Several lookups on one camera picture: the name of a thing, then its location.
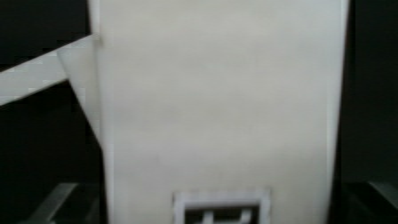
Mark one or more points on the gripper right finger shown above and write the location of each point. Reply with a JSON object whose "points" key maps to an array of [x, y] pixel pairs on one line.
{"points": [[364, 203]]}

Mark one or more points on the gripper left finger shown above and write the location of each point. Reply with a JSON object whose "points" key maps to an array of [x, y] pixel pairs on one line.
{"points": [[69, 206]]}

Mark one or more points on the white cabinet top block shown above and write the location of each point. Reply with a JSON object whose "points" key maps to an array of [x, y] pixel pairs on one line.
{"points": [[218, 72]]}

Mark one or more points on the white cabinet body box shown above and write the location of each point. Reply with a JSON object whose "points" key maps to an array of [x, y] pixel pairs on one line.
{"points": [[64, 65]]}

